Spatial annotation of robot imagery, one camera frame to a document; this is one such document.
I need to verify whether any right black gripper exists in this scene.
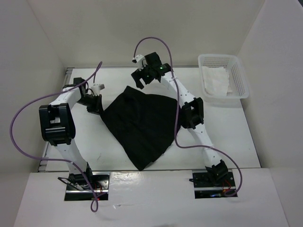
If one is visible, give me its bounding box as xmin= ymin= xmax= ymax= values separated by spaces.
xmin=131 ymin=63 xmax=153 ymax=90

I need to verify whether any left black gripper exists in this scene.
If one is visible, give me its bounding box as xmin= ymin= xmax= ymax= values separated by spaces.
xmin=76 ymin=94 xmax=105 ymax=116

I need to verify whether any black pleated skirt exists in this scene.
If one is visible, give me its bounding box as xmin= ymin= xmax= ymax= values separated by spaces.
xmin=99 ymin=86 xmax=180 ymax=171

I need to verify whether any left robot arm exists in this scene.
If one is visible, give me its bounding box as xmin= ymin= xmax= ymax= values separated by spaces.
xmin=39 ymin=78 xmax=105 ymax=190

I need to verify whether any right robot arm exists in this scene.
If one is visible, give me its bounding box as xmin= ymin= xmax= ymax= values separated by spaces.
xmin=131 ymin=52 xmax=228 ymax=186

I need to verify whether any white cloth in basket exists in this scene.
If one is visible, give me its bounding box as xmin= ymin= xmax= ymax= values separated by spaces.
xmin=202 ymin=66 xmax=232 ymax=96

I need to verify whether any white plastic basket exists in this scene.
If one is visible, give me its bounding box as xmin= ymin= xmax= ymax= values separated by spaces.
xmin=198 ymin=54 xmax=250 ymax=104

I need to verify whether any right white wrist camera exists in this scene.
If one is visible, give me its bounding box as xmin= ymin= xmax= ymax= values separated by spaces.
xmin=132 ymin=54 xmax=147 ymax=71

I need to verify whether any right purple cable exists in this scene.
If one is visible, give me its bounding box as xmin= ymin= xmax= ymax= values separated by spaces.
xmin=132 ymin=37 xmax=242 ymax=197

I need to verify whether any purple cable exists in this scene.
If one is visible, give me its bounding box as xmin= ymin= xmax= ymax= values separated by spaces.
xmin=132 ymin=37 xmax=242 ymax=197
xmin=10 ymin=61 xmax=103 ymax=212

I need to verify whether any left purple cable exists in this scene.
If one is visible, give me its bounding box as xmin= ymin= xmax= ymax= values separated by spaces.
xmin=10 ymin=61 xmax=103 ymax=212

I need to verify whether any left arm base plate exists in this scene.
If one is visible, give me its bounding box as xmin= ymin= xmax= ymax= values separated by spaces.
xmin=57 ymin=172 xmax=110 ymax=201

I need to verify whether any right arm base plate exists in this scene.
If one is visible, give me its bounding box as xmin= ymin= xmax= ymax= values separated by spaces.
xmin=189 ymin=170 xmax=236 ymax=199

